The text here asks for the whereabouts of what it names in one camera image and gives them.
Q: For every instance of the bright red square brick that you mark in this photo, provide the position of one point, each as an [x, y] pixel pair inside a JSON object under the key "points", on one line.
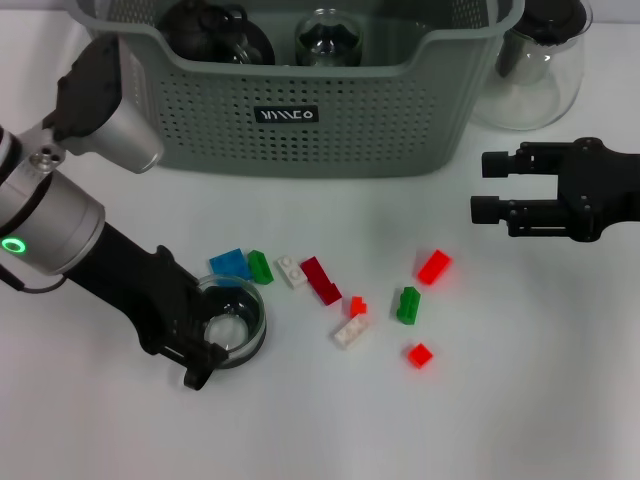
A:
{"points": [[420, 356]]}

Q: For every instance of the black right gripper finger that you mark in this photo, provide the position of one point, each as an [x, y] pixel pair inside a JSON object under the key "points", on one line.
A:
{"points": [[495, 165], [485, 210]]}

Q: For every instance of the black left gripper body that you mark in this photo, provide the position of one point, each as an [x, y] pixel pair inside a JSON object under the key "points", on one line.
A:
{"points": [[145, 295]]}

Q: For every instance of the blue square toy brick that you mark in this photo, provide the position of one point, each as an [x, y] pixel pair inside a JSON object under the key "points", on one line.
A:
{"points": [[227, 261]]}

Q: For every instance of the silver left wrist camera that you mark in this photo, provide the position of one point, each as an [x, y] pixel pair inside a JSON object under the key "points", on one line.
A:
{"points": [[115, 130]]}

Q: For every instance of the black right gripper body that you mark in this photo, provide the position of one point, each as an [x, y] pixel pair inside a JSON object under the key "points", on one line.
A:
{"points": [[600, 190]]}

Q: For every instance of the grey-green perforated storage bin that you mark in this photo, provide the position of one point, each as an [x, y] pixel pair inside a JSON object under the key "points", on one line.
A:
{"points": [[300, 145]]}

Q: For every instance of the green toy brick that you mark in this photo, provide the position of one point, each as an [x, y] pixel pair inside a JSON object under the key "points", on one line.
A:
{"points": [[260, 267], [409, 306]]}

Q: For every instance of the small red stepped brick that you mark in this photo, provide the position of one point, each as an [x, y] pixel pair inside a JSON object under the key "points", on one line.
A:
{"points": [[358, 306]]}

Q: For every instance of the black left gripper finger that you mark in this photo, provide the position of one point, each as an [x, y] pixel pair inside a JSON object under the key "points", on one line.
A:
{"points": [[204, 310], [200, 365]]}

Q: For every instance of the dark red long brick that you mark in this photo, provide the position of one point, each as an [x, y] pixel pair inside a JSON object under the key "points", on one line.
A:
{"points": [[325, 287]]}

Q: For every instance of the glass carafe black lid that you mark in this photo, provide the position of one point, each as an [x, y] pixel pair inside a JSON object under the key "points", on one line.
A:
{"points": [[530, 90]]}

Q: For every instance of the dark clay teapot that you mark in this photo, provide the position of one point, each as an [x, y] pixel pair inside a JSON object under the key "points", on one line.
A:
{"points": [[187, 32]]}

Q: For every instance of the white toy brick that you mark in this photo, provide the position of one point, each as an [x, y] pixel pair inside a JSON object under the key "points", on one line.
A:
{"points": [[292, 271], [352, 331]]}

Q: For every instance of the bright red rectangular brick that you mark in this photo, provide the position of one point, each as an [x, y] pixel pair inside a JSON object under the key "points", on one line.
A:
{"points": [[434, 267]]}

